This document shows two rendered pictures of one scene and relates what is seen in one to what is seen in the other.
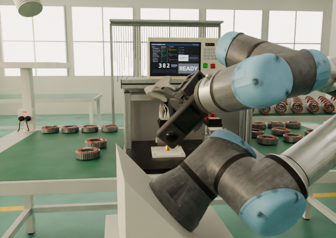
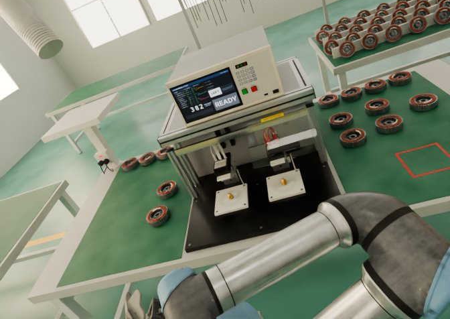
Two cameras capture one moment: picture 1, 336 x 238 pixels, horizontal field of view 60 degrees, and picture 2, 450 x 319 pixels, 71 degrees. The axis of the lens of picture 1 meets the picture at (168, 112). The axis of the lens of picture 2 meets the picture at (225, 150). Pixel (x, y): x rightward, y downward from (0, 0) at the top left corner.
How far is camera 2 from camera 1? 72 cm
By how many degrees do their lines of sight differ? 28
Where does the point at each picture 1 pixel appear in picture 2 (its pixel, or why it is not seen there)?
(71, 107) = not seen: hidden behind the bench
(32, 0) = (45, 41)
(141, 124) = (203, 159)
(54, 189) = (132, 279)
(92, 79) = (176, 18)
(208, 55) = (244, 78)
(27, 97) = (96, 141)
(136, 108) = not seen: hidden behind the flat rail
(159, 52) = (185, 96)
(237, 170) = not seen: outside the picture
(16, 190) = (104, 285)
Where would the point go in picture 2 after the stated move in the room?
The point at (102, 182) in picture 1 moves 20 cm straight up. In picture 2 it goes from (169, 267) to (145, 234)
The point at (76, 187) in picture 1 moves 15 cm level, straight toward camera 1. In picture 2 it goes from (149, 274) to (148, 307)
